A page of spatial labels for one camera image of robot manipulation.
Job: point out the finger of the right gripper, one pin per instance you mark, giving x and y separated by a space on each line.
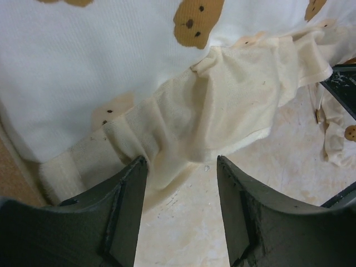
341 84

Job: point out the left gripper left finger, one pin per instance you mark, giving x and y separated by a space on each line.
98 227

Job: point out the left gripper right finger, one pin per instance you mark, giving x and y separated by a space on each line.
264 227

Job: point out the wooden pet bed frame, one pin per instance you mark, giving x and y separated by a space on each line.
19 178

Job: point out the bear print white cushion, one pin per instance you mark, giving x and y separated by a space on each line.
86 86

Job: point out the small bear print cloth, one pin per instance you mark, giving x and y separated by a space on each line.
339 135

